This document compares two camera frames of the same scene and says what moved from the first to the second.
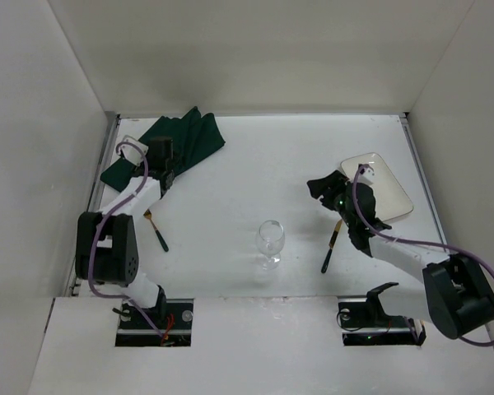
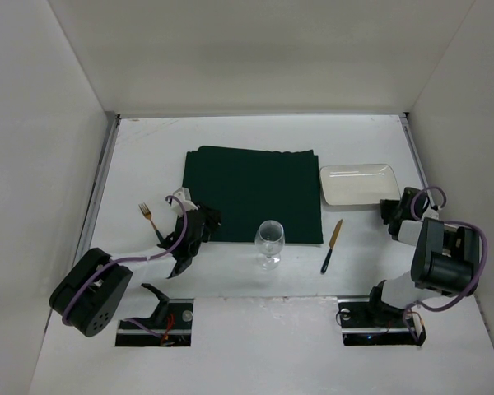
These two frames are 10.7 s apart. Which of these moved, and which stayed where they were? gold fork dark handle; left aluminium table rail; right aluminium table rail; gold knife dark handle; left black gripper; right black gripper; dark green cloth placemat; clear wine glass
Moved: left black gripper; dark green cloth placemat; right black gripper
Stayed: gold knife dark handle; clear wine glass; gold fork dark handle; right aluminium table rail; left aluminium table rail
